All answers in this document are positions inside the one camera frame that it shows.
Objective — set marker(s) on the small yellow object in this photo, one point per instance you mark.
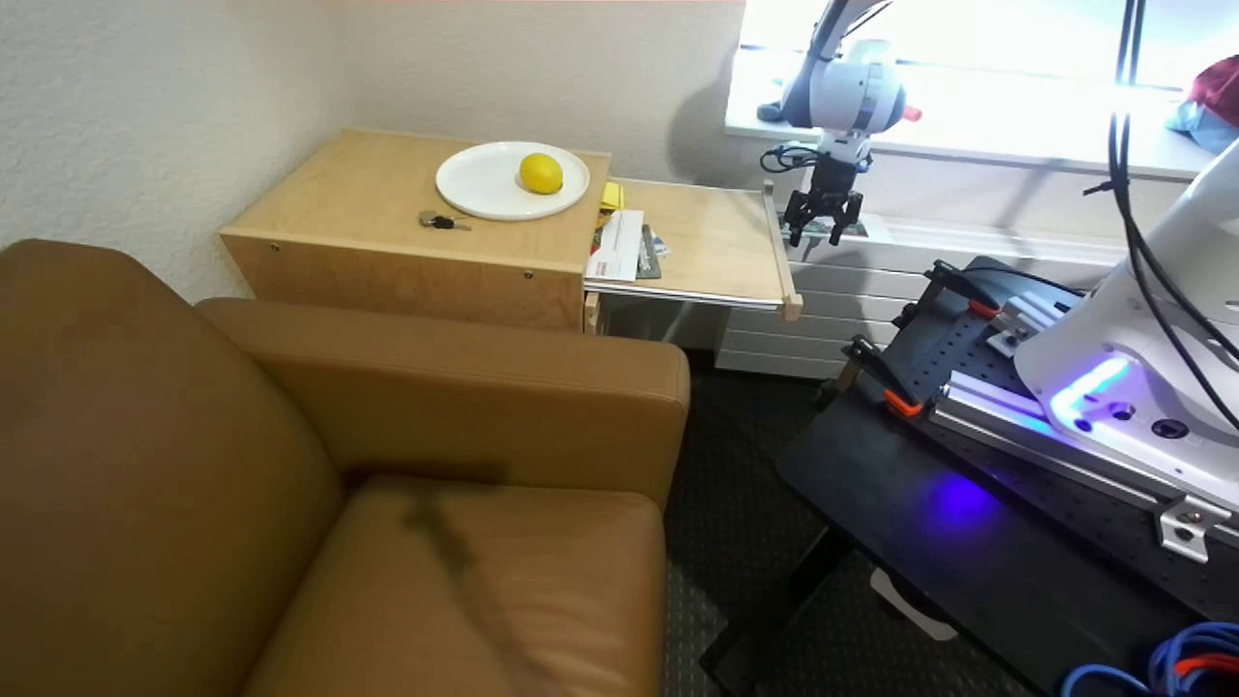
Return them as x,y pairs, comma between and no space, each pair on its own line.
610,196

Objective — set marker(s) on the wooden pull-out drawer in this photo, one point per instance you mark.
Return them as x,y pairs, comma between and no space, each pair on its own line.
711,253

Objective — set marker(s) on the white window sill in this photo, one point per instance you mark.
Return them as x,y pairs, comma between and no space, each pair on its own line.
1018,144

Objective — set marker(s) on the small black metal object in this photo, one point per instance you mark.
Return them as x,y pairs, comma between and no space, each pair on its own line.
439,223

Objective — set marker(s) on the yellow lemon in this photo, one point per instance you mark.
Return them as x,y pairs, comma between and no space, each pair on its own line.
541,173

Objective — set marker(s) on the maroon cloth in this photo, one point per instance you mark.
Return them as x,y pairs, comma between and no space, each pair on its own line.
1218,90

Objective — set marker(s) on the brown leather armchair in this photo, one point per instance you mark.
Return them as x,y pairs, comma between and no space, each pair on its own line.
258,515

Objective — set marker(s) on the white round plate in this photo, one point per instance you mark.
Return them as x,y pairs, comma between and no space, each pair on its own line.
479,179

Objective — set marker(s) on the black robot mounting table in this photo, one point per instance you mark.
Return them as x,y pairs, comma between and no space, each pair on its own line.
931,542

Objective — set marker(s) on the wooden nightstand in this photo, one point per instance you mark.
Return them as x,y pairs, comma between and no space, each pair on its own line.
363,245

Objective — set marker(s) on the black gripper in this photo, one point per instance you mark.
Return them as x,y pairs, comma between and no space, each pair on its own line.
821,192

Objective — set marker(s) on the white wall heater unit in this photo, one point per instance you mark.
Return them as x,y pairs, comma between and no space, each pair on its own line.
836,310

